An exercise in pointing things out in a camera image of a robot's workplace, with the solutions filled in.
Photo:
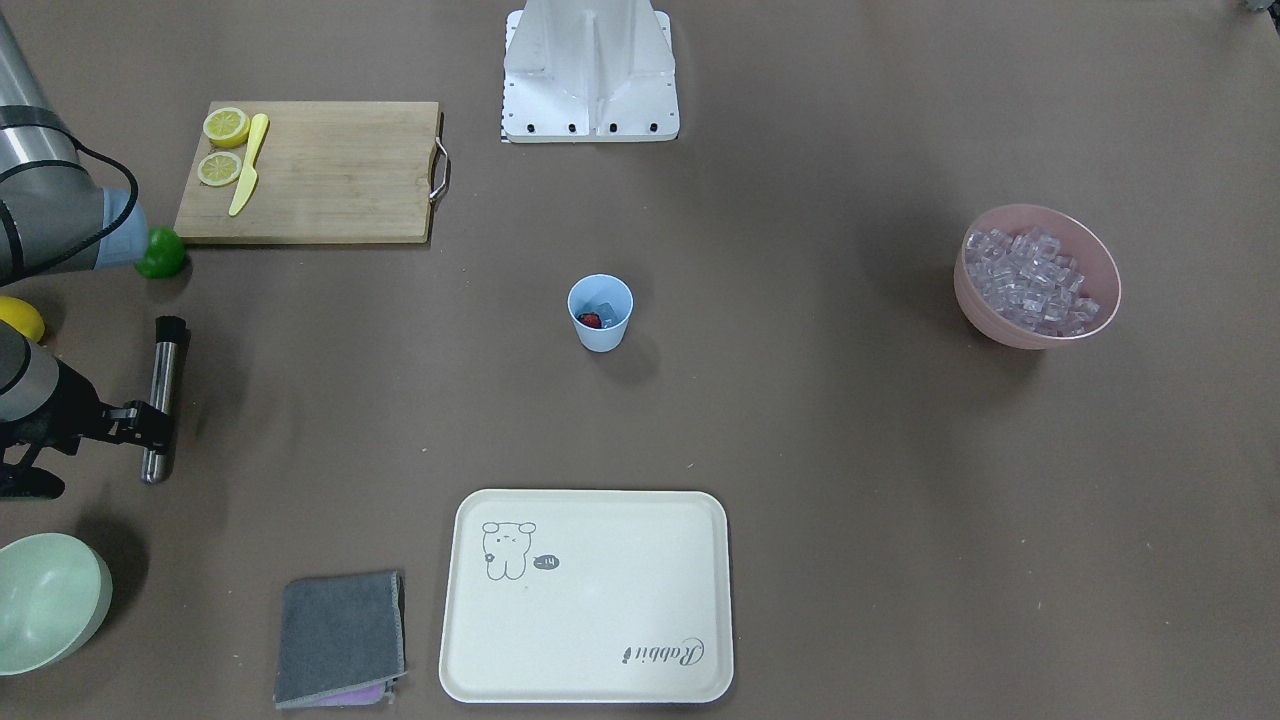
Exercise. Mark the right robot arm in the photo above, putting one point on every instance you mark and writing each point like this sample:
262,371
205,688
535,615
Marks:
57,219

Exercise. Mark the lemon slice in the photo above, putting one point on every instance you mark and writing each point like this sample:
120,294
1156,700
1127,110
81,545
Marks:
227,128
219,168

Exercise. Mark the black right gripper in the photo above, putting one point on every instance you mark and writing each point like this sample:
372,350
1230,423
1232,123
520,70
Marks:
68,410

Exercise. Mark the green bowl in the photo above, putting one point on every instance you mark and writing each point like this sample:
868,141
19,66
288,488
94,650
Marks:
55,593

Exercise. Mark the cream rabbit serving tray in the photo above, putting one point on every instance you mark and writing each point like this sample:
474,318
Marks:
588,596

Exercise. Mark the lemon slice lower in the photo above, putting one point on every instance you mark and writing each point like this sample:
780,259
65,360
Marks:
219,168

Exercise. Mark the light blue plastic cup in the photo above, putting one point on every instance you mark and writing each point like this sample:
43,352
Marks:
596,289

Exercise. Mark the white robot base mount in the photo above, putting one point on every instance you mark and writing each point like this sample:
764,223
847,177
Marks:
589,72

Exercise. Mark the yellow lemon upper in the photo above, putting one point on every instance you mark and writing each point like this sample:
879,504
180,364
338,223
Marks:
23,317

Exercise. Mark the lemon slice upper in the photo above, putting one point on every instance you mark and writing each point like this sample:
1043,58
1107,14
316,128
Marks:
227,128

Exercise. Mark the yellow plastic knife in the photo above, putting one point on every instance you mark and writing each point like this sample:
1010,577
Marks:
249,177

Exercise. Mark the clear ice cube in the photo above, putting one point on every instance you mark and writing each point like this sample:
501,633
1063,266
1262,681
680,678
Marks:
607,315

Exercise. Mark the pink bowl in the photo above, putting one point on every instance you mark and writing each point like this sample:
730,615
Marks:
1095,262

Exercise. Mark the green lime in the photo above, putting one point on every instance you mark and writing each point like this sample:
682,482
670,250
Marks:
165,254

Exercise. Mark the pile of clear ice cubes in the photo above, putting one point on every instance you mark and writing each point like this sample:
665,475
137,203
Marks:
1027,280

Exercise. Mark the grey folded cloth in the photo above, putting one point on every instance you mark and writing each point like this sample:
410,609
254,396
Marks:
342,641

